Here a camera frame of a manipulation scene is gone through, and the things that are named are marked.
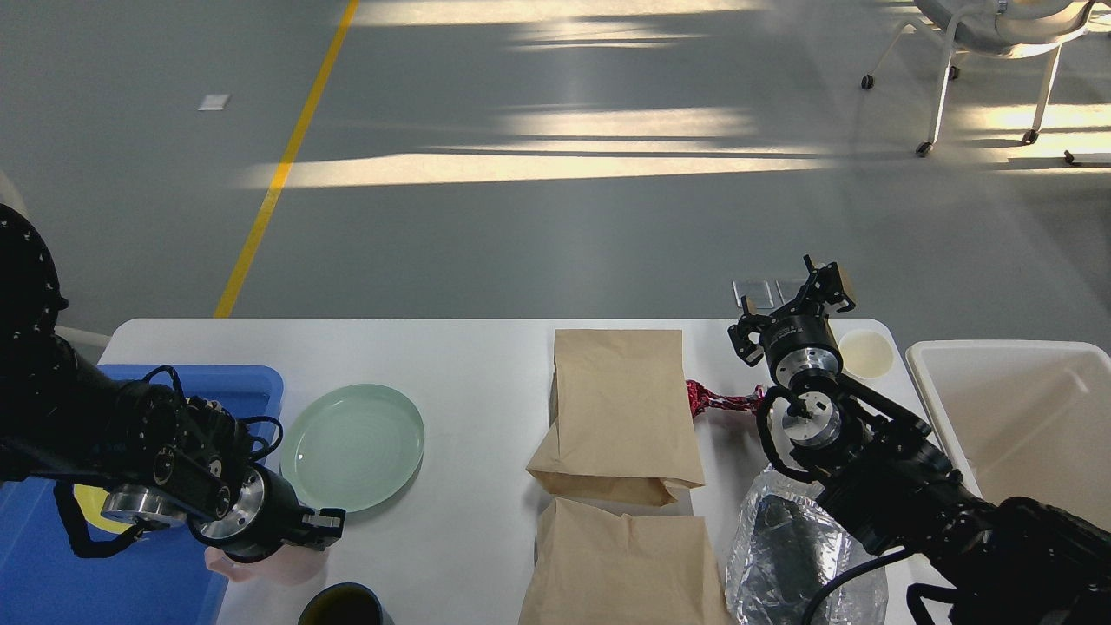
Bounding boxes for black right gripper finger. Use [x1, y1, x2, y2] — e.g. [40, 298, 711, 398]
[785, 254, 857, 316]
[727, 296, 775, 367]

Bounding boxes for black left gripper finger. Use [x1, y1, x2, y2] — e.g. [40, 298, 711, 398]
[300, 508, 346, 551]

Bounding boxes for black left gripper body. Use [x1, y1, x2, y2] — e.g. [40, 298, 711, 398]
[189, 466, 309, 564]

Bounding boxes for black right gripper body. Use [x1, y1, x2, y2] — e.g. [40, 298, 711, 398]
[755, 313, 844, 389]

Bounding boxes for pink mug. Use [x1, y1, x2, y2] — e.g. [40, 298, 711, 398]
[206, 545, 329, 587]

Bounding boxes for dark green mug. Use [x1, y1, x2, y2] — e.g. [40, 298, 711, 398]
[296, 582, 394, 624]

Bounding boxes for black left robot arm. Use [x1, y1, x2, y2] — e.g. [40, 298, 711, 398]
[1, 206, 346, 564]

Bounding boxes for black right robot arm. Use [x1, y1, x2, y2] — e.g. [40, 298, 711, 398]
[727, 256, 1110, 624]

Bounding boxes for metal floor socket plates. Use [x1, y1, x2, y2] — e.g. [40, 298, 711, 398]
[733, 280, 805, 310]

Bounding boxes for red candy wrapper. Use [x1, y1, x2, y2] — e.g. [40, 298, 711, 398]
[685, 379, 765, 419]

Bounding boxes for pale green plate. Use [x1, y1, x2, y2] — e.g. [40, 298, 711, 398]
[280, 384, 426, 513]

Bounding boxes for blue plastic tray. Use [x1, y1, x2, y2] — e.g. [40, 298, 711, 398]
[1, 365, 283, 624]

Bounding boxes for upper brown paper bag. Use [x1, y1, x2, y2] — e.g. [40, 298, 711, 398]
[527, 329, 705, 507]

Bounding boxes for brown paper bag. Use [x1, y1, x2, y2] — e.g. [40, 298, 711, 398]
[518, 497, 733, 624]
[527, 329, 705, 507]

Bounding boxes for yellow plate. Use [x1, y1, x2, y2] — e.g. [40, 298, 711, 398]
[73, 485, 132, 535]

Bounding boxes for white plastic bin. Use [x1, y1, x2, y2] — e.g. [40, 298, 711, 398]
[905, 339, 1110, 530]

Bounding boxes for lower brown paper bag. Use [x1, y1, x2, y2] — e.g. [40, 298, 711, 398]
[518, 497, 733, 624]

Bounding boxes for white chair on casters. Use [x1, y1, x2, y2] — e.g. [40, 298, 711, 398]
[860, 1, 1095, 158]

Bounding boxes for white chair at left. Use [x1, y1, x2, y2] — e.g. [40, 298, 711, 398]
[1, 170, 110, 351]

